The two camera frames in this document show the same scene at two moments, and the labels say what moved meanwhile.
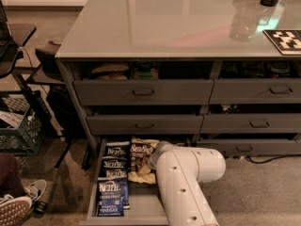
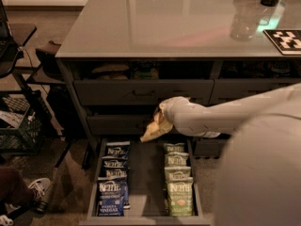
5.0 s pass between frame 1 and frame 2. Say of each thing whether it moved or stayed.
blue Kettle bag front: stayed
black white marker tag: stayed
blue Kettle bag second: stayed
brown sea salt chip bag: moved
